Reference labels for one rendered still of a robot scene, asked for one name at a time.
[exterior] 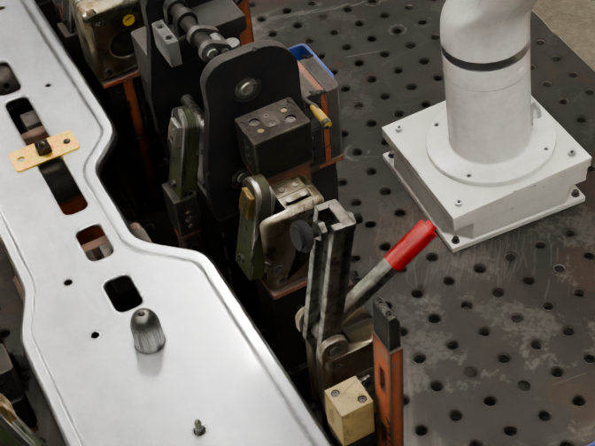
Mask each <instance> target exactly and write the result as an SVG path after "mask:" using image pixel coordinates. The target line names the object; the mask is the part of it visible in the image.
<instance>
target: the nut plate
mask: <svg viewBox="0 0 595 446"><path fill-rule="evenodd" d="M66 138H68V139H69V140H70V142H69V143H68V144H64V139H66ZM42 141H43V142H44V143H45V146H44V147H42V148H41V147H39V142H36V143H33V144H31V145H28V146H27V147H24V148H21V149H19V150H15V151H13V152H11V153H10V154H9V155H8V157H9V159H10V161H11V163H12V165H13V167H14V169H15V171H16V172H17V173H21V172H24V171H26V170H28V169H30V168H33V167H35V166H38V165H41V164H43V163H46V162H48V161H51V160H52V159H55V158H59V157H61V156H64V155H65V154H68V153H70V152H73V151H75V150H78V149H79V148H80V144H79V143H78V141H77V139H76V138H75V136H74V134H73V132H72V131H70V130H67V131H65V132H62V133H60V134H57V135H53V136H52V137H49V138H47V139H44V140H42ZM20 158H24V159H25V160H24V161H23V162H18V160H19V159H20Z"/></svg>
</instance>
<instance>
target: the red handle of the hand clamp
mask: <svg viewBox="0 0 595 446"><path fill-rule="evenodd" d="M436 230H437V226H436V225H435V224H434V223H433V222H432V221H431V220H429V219H428V220H427V221H426V222H425V221H424V220H422V219H421V220H420V221H419V222H418V223H417V224H416V225H415V226H414V227H413V228H412V229H410V230H409V231H408V232H407V233H406V234H405V235H404V236H403V237H402V238H401V239H400V240H399V241H398V242H397V243H396V244H395V245H394V246H393V247H392V248H391V249H390V250H389V251H388V252H387V253H386V254H385V255H384V258H383V259H382V260H381V261H380V262H379V263H378V264H377V265H376V266H375V267H374V268H373V269H372V270H371V271H370V272H369V273H368V274H367V275H366V276H365V277H364V278H363V279H362V280H361V281H360V282H359V283H358V284H357V285H356V286H355V287H353V288H352V289H351V290H350V291H349V292H348V293H347V294H346V298H345V306H344V318H343V324H344V323H345V322H346V321H347V320H348V319H349V318H350V317H351V316H352V315H353V314H354V313H355V312H356V311H357V310H358V309H359V308H361V307H362V306H363V305H364V304H365V303H366V302H367V301H368V300H369V299H370V298H371V297H372V296H373V295H374V294H375V293H376V292H377V291H378V290H379V289H380V288H381V287H382V286H383V285H384V284H385V283H386V282H388V281H389V280H390V279H391V278H392V277H393V276H394V275H395V274H396V273H397V272H399V273H400V272H401V271H402V270H403V269H404V268H405V267H406V266H407V265H408V264H409V263H410V262H411V261H412V260H413V259H414V258H415V257H416V256H417V255H418V254H419V253H420V252H421V251H423V250H424V249H425V248H426V247H427V246H428V245H429V244H430V243H431V242H432V241H433V240H434V239H435V238H436V237H437V234H436V232H435V231H436ZM319 326H320V321H316V322H315V323H313V327H312V328H311V333H312V334H313V336H314V338H315V339H316V340H318V334H319Z"/></svg>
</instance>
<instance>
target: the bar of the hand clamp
mask: <svg viewBox="0 0 595 446"><path fill-rule="evenodd" d="M362 222H363V217H362V215H361V213H360V212H357V213H354V214H353V213H352V212H350V211H345V209H344V208H343V207H342V205H341V204H340V203H339V202H338V201H337V200H336V199H333V200H330V201H327V202H326V203H323V204H318V205H315V207H314V216H313V227H310V226H309V225H308V224H307V223H306V222H304V221H303V220H302V219H300V220H296V221H293V222H292V224H291V227H290V239H291V241H292V243H293V245H294V247H295V248H296V250H299V251H300V252H301V253H306V252H308V251H311V252H310V262H309V271H308V280H307V290H306V299H305V316H304V325H303V337H304V338H305V340H309V339H312V338H314V336H313V334H312V333H311V328H312V327H313V323H315V322H316V321H320V326H319V334H318V342H317V350H316V357H317V358H318V359H319V356H318V348H319V346H320V345H321V343H322V342H324V341H325V340H326V339H328V338H329V337H331V336H333V335H340V334H341V332H342V325H343V318H344V306H345V298H346V291H347V285H348V278H349V271H350V264H351V258H352V245H353V238H354V231H355V230H356V225H358V224H360V223H362Z"/></svg>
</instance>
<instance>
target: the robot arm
mask: <svg viewBox="0 0 595 446"><path fill-rule="evenodd" d="M537 1H538V0H446V2H445V3H444V6H443V9H442V11H441V16H440V41H441V51H442V60H443V72H444V92H445V102H446V108H445V109H443V110H442V111H441V112H439V113H438V114H437V115H436V117H435V118H434V119H433V120H432V122H431V123H430V125H429V128H428V131H427V133H426V142H425V143H426V150H427V154H428V157H429V160H430V162H431V163H432V165H433V166H434V167H435V168H436V169H437V170H438V171H439V172H440V173H441V174H442V175H444V176H446V177H448V178H449V179H451V180H453V181H457V182H459V183H462V184H466V185H469V186H474V187H483V188H488V187H500V186H506V185H510V184H513V183H516V182H519V181H523V180H525V179H527V178H529V177H530V176H532V175H533V174H535V173H537V172H538V171H539V170H541V169H542V168H543V167H544V166H545V165H546V164H547V162H548V161H549V160H550V159H551V157H552V155H553V153H554V149H555V145H556V130H555V127H554V124H553V122H552V120H551V118H550V117H549V116H548V114H547V113H546V112H545V111H544V110H543V109H541V108H540V105H539V103H538V101H536V102H534V103H532V102H531V70H530V15H531V12H532V9H533V7H534V5H535V4H536V2H537Z"/></svg>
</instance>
